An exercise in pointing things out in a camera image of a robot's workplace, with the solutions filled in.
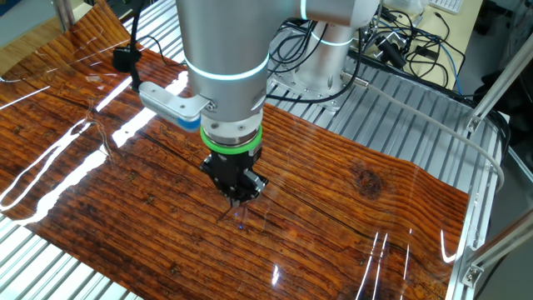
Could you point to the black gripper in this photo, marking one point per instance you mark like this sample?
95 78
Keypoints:
231 175

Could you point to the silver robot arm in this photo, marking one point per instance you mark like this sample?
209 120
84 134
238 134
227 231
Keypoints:
225 37

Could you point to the glossy wood-grain mat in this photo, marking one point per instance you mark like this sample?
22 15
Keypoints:
166 250

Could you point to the white keyboard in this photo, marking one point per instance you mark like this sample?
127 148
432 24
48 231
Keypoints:
447 5

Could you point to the light wooden desk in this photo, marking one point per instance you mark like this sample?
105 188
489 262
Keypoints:
468 29

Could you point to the black fabric bag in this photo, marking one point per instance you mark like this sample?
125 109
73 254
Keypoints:
514 108

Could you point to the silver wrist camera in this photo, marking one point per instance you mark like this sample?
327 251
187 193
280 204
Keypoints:
170 104

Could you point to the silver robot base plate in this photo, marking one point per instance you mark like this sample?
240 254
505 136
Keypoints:
287 87

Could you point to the black camera on tripod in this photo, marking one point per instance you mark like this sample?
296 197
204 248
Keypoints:
393 54

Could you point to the round metal post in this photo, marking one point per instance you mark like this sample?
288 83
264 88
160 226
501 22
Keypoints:
64 14

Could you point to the aluminium frame bar with bracket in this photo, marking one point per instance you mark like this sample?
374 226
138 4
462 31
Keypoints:
499 250

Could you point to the slanted aluminium frame post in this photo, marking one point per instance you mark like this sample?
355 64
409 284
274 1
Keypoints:
499 81

